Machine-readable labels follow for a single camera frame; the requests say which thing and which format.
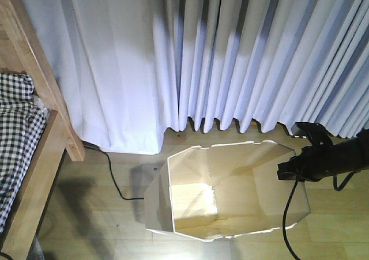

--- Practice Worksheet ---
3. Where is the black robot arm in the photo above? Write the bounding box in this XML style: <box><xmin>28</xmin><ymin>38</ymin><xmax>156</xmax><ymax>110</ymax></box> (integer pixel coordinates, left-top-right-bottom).
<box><xmin>277</xmin><ymin>129</ymin><xmax>368</xmax><ymax>182</ymax></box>

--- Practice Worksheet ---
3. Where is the black floor power cable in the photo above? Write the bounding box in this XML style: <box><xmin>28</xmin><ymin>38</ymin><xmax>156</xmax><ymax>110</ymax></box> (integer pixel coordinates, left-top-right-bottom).
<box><xmin>82</xmin><ymin>140</ymin><xmax>145</xmax><ymax>201</ymax></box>

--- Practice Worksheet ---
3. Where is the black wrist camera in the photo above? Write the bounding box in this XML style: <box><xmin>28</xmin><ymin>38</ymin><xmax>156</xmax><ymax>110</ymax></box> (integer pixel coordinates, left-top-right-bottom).
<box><xmin>291</xmin><ymin>122</ymin><xmax>333</xmax><ymax>149</ymax></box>

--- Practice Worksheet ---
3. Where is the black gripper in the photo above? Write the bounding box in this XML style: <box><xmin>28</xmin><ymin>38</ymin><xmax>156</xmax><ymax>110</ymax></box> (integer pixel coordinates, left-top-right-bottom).
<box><xmin>277</xmin><ymin>146</ymin><xmax>334</xmax><ymax>182</ymax></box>

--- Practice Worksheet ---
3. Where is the white cardboard trash bin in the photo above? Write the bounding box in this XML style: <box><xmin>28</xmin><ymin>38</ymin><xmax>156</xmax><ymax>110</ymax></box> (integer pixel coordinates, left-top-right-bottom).
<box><xmin>144</xmin><ymin>140</ymin><xmax>310</xmax><ymax>242</ymax></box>

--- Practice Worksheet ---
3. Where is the black white checkered bedsheet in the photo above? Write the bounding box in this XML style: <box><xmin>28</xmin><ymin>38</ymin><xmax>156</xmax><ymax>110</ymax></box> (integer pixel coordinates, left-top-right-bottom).
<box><xmin>1</xmin><ymin>73</ymin><xmax>47</xmax><ymax>232</ymax></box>

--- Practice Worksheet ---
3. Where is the wooden bed frame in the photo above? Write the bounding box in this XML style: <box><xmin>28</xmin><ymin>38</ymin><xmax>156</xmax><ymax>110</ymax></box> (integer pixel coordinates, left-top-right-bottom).
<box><xmin>1</xmin><ymin>0</ymin><xmax>85</xmax><ymax>259</ymax></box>

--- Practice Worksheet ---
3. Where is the white curtain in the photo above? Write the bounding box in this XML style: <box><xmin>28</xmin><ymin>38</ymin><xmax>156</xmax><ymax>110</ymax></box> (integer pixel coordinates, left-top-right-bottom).
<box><xmin>22</xmin><ymin>0</ymin><xmax>368</xmax><ymax>154</ymax></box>

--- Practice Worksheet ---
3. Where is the black camera cable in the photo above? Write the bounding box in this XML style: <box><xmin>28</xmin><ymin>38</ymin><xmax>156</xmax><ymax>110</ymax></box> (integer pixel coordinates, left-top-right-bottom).
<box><xmin>281</xmin><ymin>169</ymin><xmax>361</xmax><ymax>260</ymax></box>

